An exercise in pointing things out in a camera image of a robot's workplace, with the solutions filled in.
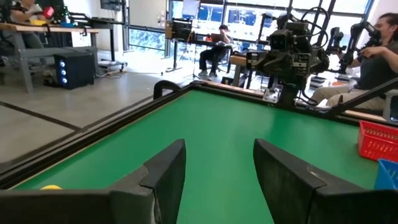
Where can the black wall monitor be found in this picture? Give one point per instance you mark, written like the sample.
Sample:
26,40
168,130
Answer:
110,4

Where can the black tower with blue lights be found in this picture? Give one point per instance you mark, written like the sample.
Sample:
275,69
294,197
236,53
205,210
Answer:
74,70

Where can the yellow slotted plastic basket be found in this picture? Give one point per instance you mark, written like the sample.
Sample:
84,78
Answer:
51,187

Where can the red round object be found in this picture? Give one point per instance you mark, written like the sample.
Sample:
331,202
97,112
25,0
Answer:
48,12

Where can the person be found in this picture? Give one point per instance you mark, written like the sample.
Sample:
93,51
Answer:
28,18
376,68
214,53

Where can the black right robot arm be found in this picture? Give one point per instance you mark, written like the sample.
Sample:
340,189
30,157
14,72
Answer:
306,59

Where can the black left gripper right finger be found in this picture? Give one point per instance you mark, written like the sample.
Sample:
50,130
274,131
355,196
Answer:
286,186

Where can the black framed desk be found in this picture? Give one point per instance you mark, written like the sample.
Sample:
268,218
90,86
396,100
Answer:
105,23

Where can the blue slotted plastic basket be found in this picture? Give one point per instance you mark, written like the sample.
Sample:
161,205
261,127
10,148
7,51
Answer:
388,174

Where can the white display board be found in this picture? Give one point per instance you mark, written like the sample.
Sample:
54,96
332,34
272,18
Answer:
190,9

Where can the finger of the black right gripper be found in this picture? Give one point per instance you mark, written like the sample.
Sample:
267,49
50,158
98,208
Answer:
273,63
286,63

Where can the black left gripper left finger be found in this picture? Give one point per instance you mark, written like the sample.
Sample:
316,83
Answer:
164,186

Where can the small wooden table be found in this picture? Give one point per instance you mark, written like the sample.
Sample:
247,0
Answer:
237,62

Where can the green table mat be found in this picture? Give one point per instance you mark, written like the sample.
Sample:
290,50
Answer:
217,124

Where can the dark laptop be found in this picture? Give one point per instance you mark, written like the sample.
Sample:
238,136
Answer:
217,38

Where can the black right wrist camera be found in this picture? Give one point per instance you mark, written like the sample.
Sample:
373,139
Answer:
280,40

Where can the black background robot arm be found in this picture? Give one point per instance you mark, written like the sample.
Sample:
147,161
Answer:
349,49

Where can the wooden top grey desk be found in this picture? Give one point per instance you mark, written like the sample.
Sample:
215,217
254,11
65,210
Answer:
46,29

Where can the red slotted plastic basket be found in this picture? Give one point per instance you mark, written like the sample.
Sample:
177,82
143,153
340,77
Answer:
377,141

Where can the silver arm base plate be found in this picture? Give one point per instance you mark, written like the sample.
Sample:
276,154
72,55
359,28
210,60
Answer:
272,95

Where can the black hook loop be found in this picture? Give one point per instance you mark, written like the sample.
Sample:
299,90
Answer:
164,84

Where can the black table frame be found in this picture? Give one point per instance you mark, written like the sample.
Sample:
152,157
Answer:
93,133

